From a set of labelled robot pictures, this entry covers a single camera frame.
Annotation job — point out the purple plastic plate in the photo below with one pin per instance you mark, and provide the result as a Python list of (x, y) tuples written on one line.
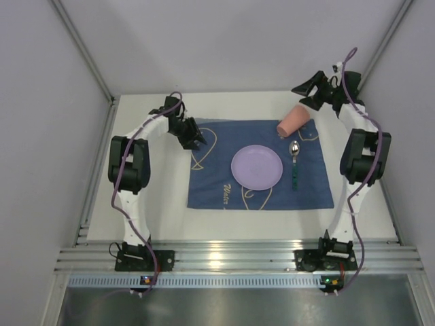
[(256, 167)]

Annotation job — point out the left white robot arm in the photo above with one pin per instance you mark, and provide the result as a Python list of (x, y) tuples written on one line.
[(129, 167)]

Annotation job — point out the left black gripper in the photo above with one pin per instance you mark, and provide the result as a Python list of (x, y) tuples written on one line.
[(189, 132)]

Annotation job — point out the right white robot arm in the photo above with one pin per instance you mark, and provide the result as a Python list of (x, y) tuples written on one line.
[(364, 157)]

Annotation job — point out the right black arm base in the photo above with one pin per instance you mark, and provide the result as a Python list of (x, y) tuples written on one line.
[(330, 255)]

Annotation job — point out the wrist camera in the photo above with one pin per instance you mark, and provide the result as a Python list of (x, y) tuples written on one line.
[(344, 82), (174, 106)]

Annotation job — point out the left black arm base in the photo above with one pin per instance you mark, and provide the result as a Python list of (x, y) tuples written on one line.
[(131, 258)]

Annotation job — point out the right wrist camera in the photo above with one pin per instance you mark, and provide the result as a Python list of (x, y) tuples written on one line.
[(344, 82)]

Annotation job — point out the spoon with green handle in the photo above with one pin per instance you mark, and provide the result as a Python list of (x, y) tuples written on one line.
[(294, 149)]

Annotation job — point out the blue fish-print cloth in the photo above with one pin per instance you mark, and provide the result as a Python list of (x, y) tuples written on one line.
[(213, 187)]

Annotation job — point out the aluminium frame rail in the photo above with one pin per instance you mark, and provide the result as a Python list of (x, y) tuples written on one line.
[(231, 257)]

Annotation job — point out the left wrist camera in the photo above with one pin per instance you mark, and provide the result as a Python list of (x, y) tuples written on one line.
[(174, 106)]

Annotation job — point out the orange plastic cup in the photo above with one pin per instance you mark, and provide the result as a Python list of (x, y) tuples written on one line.
[(295, 119)]

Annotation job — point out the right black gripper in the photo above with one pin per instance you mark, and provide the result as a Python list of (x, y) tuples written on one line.
[(319, 90)]

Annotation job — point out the perforated cable duct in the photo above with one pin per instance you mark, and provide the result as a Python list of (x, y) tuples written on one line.
[(205, 281)]

